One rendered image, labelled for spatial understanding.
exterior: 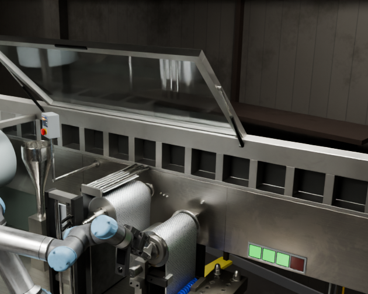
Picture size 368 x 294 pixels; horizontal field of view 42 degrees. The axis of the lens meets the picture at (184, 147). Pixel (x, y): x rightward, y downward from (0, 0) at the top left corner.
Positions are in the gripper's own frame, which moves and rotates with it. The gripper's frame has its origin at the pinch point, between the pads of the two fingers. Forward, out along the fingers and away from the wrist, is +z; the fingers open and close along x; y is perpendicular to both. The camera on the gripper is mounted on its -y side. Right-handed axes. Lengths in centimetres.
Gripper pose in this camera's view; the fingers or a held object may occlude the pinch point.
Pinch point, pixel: (145, 258)
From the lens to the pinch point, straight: 190.4
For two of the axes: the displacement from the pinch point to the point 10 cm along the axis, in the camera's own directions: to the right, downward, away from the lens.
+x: -8.6, -1.6, 4.8
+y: 3.4, -8.8, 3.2
